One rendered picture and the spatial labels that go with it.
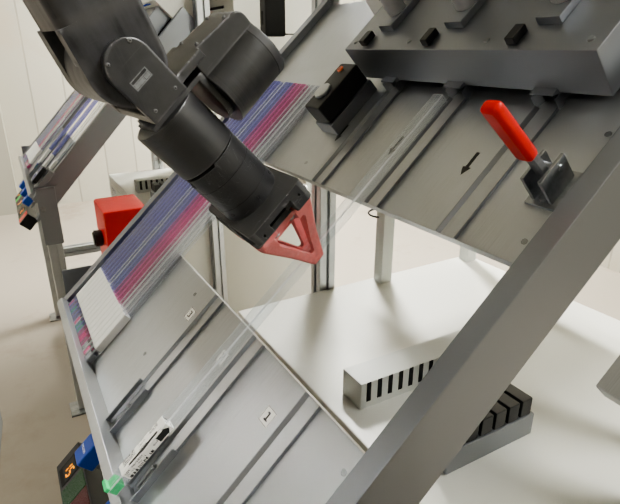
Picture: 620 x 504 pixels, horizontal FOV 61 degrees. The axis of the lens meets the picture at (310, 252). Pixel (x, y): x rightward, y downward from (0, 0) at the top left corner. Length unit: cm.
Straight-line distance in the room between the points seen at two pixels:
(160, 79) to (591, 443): 72
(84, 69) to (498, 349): 34
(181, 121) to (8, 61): 399
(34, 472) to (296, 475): 141
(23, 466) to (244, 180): 149
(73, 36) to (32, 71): 400
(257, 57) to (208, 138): 8
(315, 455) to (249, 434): 8
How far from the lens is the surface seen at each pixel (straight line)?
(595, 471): 82
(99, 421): 67
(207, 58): 44
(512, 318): 40
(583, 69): 49
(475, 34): 56
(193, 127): 42
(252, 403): 51
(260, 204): 45
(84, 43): 39
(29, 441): 192
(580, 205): 43
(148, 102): 39
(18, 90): 439
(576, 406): 92
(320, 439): 44
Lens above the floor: 112
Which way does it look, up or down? 21 degrees down
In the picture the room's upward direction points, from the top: straight up
